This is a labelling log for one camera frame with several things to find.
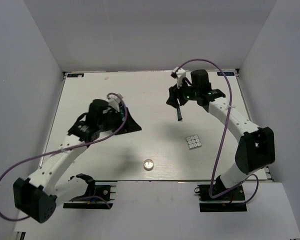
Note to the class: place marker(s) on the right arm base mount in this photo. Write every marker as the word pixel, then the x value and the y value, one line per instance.
pixel 231 202

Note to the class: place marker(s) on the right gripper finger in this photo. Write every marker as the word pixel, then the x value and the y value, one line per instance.
pixel 173 97
pixel 183 99

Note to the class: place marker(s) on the black mascara tube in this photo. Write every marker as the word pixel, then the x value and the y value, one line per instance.
pixel 179 115

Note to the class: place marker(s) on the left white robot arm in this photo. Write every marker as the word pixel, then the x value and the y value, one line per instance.
pixel 39 194

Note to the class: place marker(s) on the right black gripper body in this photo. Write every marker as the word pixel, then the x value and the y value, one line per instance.
pixel 189 93

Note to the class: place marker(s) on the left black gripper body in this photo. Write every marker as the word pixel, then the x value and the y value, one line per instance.
pixel 113 122

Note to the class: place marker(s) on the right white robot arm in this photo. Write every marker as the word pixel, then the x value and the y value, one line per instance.
pixel 256 145

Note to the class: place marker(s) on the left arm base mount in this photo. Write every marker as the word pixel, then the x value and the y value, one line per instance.
pixel 98 195

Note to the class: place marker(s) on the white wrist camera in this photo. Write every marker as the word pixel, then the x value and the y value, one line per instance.
pixel 114 100
pixel 179 74

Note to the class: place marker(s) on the clear eyeshadow palette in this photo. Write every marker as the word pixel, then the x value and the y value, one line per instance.
pixel 193 142

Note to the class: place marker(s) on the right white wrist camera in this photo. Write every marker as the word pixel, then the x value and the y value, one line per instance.
pixel 179 74

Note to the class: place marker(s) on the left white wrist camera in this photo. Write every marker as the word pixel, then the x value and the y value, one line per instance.
pixel 114 100

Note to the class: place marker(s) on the small round cream jar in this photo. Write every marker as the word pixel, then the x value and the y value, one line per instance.
pixel 148 164

